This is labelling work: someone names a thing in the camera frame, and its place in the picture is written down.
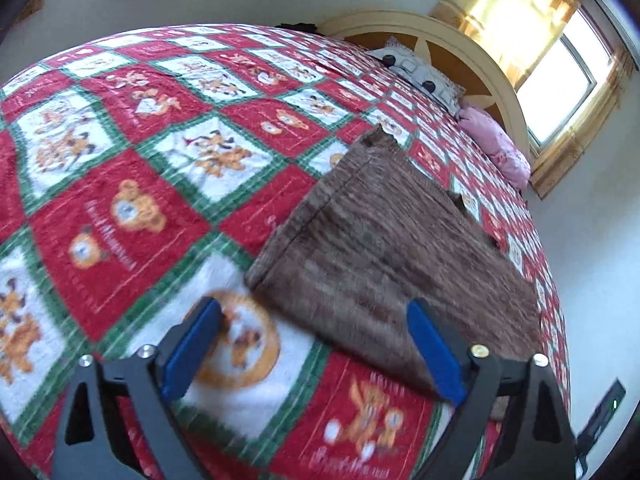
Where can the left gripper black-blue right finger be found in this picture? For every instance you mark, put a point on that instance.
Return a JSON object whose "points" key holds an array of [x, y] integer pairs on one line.
{"points": [[535, 441]]}

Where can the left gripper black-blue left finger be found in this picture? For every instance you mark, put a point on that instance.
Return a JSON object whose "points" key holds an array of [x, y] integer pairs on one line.
{"points": [[92, 440]]}

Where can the brown knit sun-pattern sweater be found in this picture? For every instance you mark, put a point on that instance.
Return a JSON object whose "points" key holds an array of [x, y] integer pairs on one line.
{"points": [[375, 233]]}

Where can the yellow curtain right of headboard window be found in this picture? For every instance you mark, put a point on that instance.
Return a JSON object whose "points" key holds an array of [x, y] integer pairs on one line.
{"points": [[561, 155]]}

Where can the yellow curtain of headboard window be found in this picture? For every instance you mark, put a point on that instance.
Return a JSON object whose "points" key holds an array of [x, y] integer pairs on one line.
{"points": [[561, 155], [516, 34]]}

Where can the red white checkered quilt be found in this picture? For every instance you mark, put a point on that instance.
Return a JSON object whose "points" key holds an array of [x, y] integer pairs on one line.
{"points": [[142, 171]]}

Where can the pink pillow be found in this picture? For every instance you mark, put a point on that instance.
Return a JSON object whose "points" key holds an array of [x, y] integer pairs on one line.
{"points": [[497, 145]]}

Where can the cream arched wooden headboard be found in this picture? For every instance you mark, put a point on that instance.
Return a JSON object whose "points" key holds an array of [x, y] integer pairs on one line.
{"points": [[457, 56]]}

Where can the white grey patterned pillow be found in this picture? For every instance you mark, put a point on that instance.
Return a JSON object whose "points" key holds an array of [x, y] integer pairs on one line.
{"points": [[421, 74]]}

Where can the yellow curtain left of headboard window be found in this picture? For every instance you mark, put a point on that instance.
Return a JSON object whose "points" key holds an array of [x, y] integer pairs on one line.
{"points": [[516, 34]]}

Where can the black object beside bed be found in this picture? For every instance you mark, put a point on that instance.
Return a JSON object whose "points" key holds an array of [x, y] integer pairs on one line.
{"points": [[306, 28]]}

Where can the headboard wall window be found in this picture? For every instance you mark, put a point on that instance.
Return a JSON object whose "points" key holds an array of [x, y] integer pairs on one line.
{"points": [[564, 81]]}

